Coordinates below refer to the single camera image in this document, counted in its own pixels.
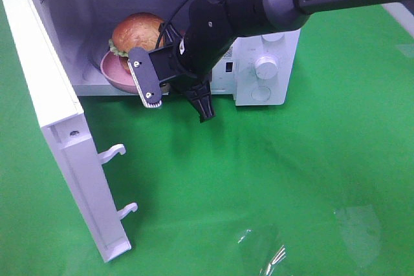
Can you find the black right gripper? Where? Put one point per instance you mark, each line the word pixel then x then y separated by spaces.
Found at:
pixel 186 62

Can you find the burger with lettuce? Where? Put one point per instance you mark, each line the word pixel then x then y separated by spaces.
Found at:
pixel 137 30

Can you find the pink plate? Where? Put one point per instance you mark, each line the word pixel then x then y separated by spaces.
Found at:
pixel 114 70

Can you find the round door release button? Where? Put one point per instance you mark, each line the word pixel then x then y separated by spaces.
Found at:
pixel 261 93

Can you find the white microwave knob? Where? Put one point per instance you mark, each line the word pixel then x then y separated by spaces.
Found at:
pixel 272 38
pixel 266 67

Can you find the white microwave door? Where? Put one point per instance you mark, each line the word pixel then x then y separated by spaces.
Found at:
pixel 62 121

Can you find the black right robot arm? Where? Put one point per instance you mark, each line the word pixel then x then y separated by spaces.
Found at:
pixel 213 26

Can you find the white microwave oven body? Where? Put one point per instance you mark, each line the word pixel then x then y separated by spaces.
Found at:
pixel 72 36

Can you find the green table mat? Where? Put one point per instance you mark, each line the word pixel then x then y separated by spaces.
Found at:
pixel 321 185

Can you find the white partition panels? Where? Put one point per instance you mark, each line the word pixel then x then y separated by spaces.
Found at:
pixel 402 15

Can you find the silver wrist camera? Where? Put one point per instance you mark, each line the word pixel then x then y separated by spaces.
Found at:
pixel 145 78

